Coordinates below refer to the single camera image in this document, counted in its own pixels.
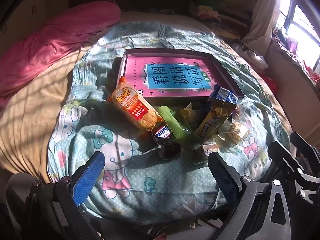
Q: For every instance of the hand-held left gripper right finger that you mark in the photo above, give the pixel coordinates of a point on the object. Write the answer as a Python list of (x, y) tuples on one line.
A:
[(225, 177)]

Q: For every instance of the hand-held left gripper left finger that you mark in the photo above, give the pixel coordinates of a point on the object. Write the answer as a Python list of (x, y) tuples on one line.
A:
[(90, 177)]

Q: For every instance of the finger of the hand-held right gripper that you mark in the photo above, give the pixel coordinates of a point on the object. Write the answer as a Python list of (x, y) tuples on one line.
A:
[(282, 155), (302, 141)]

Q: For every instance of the small pastry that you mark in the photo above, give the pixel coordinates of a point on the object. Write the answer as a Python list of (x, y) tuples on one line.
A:
[(208, 148)]

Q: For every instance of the brown pastry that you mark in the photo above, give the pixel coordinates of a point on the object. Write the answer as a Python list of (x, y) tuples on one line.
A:
[(237, 131)]

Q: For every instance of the yellow snack packet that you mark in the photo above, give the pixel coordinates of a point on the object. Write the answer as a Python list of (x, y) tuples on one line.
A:
[(212, 120)]

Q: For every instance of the dark candy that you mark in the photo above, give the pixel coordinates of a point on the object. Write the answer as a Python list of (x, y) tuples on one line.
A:
[(171, 150)]

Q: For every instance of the small chocolate bar packet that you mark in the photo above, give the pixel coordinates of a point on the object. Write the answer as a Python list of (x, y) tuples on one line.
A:
[(162, 133)]

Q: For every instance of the green bread packet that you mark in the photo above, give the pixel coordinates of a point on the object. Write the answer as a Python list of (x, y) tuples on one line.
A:
[(170, 120)]

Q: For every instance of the orange rice cracker packet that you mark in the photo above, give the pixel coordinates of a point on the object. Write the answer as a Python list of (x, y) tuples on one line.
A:
[(135, 105)]

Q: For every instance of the cartoon printed blanket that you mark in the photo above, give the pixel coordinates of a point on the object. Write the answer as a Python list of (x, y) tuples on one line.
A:
[(125, 192)]

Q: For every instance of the red bag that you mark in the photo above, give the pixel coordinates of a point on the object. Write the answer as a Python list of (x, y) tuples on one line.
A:
[(271, 85)]

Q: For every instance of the yellow candy in clear wrapper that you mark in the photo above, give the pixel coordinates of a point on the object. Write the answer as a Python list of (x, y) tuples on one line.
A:
[(187, 113)]

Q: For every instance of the beige bed sheet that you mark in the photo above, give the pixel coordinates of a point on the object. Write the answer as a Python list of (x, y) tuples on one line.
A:
[(25, 130)]

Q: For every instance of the white cloth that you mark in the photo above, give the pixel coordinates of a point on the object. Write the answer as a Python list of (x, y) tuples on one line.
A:
[(252, 57)]

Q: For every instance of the pink flowers on windowsill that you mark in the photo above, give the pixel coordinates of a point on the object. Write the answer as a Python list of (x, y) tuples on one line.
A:
[(292, 42)]

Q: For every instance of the pink book with blue panel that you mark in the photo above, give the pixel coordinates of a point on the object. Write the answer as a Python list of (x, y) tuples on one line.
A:
[(135, 80)]

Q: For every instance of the window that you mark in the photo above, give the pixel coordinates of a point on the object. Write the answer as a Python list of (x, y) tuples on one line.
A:
[(300, 30)]

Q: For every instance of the beige curtain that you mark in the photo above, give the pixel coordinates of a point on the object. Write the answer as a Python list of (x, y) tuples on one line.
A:
[(262, 25)]

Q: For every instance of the pink quilt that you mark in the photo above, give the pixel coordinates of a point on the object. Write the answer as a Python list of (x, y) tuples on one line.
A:
[(50, 47)]

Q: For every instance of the pile of clothes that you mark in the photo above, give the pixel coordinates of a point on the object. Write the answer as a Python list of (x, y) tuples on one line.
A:
[(207, 12)]

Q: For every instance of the white wardrobe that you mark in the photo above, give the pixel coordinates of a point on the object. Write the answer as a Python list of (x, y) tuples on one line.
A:
[(30, 5)]

